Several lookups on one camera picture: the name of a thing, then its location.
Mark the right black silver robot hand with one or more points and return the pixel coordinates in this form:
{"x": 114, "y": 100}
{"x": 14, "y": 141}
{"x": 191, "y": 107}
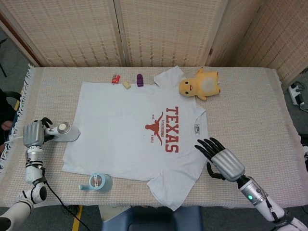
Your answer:
{"x": 228, "y": 163}

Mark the white power strip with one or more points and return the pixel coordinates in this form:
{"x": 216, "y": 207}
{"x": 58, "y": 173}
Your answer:
{"x": 296, "y": 95}

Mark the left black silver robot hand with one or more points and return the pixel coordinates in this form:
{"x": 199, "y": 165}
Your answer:
{"x": 33, "y": 133}

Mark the dark shoe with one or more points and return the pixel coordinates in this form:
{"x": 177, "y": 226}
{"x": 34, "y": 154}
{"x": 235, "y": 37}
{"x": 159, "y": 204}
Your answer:
{"x": 71, "y": 210}

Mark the white Texas print T-shirt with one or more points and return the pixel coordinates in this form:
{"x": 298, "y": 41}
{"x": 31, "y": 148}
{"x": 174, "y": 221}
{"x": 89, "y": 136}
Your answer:
{"x": 115, "y": 134}

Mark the white flat board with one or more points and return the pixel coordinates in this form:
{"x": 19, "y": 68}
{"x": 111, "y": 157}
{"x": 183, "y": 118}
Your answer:
{"x": 108, "y": 214}

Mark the pale yellow small block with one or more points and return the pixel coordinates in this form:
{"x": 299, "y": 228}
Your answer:
{"x": 126, "y": 85}

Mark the small red packet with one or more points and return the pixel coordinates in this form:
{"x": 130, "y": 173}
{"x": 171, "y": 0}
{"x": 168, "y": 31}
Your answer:
{"x": 116, "y": 79}

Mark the light blue mug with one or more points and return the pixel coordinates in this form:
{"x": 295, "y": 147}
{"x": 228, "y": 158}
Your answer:
{"x": 103, "y": 184}

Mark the woven folding screen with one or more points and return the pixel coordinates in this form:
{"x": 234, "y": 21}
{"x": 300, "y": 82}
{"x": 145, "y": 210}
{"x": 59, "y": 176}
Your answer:
{"x": 168, "y": 31}

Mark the blue padded stool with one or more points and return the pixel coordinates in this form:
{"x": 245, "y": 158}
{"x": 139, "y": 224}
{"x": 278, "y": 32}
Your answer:
{"x": 149, "y": 221}

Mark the person in dark clothing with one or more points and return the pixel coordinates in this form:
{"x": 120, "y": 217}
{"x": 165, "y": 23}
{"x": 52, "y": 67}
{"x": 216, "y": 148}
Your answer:
{"x": 6, "y": 110}

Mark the beige woven tablecloth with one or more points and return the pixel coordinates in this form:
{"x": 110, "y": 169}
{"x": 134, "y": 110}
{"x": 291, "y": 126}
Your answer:
{"x": 245, "y": 120}

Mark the purple toy block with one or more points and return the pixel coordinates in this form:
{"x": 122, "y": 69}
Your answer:
{"x": 140, "y": 80}

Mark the white handheld steam iron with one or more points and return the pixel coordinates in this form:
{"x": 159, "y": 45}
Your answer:
{"x": 68, "y": 134}

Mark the yellow plush toy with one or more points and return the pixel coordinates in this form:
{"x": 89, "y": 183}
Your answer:
{"x": 207, "y": 84}

